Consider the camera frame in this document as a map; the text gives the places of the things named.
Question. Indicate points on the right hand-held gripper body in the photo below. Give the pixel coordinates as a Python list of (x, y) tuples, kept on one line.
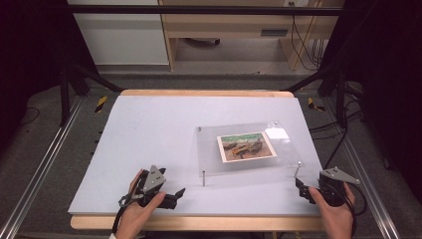
[(333, 194)]

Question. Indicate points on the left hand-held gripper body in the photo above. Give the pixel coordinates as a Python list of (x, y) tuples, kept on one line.
[(151, 181)]

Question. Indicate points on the clear acrylic photo frame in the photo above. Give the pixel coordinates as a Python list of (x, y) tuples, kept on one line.
[(212, 156)]

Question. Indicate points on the painting print card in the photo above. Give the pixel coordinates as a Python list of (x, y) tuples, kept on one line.
[(246, 146)]

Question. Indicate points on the person's right hand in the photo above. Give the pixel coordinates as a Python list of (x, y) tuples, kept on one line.
[(335, 220)]

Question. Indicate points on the person's left hand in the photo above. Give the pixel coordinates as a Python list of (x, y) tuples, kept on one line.
[(136, 219)]

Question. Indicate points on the white foam board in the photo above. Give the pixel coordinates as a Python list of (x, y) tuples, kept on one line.
[(149, 142)]

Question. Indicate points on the light wooden table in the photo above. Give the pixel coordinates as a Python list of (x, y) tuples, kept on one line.
[(205, 223)]

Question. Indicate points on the yellow clamp right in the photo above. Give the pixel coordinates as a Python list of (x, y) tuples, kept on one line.
[(312, 104)]

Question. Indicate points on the yellow black tape strip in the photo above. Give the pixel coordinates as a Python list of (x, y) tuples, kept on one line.
[(101, 104)]

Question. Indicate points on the black metal stand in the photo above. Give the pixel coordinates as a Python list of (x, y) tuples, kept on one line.
[(341, 99), (64, 96)]

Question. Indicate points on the dark curtain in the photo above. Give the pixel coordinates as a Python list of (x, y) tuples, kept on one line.
[(30, 49), (388, 83)]

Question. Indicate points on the dark curved object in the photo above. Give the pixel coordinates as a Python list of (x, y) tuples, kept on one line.
[(205, 42)]

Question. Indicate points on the white cabinet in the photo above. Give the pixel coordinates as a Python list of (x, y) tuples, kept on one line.
[(122, 36)]

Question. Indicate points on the light wooden desk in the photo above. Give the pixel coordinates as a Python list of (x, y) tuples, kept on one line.
[(232, 23)]

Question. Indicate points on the black horizontal bar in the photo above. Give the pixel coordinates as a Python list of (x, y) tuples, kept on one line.
[(199, 10)]

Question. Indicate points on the aluminium floor rail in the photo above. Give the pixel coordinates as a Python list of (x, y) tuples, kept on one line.
[(40, 166), (365, 172)]

